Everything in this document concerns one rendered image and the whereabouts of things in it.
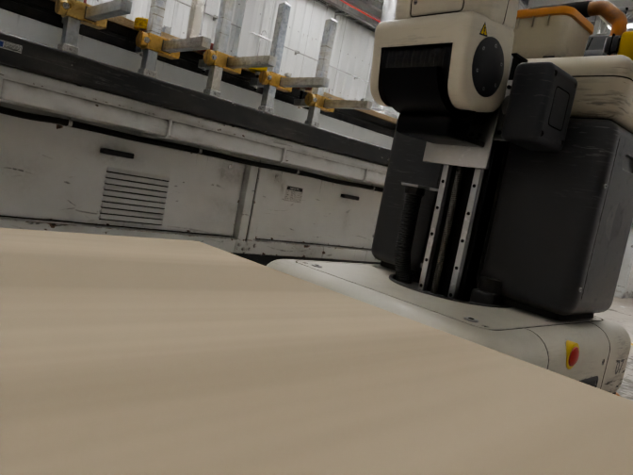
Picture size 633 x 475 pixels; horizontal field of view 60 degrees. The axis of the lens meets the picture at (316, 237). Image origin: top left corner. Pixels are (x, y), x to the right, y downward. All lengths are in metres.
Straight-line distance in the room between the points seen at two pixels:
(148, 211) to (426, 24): 1.44
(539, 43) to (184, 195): 1.47
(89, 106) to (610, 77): 1.42
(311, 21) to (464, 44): 11.12
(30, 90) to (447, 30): 1.21
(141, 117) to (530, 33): 1.21
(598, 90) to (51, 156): 1.65
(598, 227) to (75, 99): 1.46
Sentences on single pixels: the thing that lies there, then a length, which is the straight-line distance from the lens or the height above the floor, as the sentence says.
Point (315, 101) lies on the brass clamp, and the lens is 2.31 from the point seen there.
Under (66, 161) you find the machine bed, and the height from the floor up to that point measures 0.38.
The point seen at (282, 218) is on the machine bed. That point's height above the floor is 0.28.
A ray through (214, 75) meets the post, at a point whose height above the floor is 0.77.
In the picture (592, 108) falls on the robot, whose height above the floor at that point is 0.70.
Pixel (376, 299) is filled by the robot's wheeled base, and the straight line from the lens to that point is 1.02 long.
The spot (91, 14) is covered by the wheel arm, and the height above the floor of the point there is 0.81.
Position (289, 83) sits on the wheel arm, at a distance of 2.15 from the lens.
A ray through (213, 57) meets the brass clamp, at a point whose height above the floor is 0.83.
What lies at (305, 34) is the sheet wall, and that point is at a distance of 11.93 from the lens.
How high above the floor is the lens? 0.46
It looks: 5 degrees down
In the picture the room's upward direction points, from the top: 11 degrees clockwise
